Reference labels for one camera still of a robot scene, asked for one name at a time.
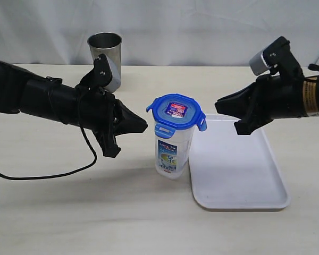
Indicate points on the white plastic tray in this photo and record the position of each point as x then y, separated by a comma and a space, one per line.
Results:
235, 172

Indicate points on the blue plastic lid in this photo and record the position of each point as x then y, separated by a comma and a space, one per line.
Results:
175, 112

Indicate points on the white backdrop cloth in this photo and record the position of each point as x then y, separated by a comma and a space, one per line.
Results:
163, 33

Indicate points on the clear plastic container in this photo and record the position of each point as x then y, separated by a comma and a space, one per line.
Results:
171, 150

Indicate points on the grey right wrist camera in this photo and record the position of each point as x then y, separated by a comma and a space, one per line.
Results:
262, 61

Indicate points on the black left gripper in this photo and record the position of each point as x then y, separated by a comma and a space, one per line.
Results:
109, 117

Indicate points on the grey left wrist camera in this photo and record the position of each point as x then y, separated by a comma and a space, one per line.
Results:
115, 82

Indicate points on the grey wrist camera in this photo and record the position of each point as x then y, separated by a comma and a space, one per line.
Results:
262, 61
115, 82

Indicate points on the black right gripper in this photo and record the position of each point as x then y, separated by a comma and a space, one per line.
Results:
273, 95

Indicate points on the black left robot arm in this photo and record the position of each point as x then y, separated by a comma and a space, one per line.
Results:
22, 91

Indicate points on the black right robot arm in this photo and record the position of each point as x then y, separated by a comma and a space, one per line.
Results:
309, 94

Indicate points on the stainless steel cup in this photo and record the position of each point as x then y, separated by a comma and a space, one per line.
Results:
107, 43

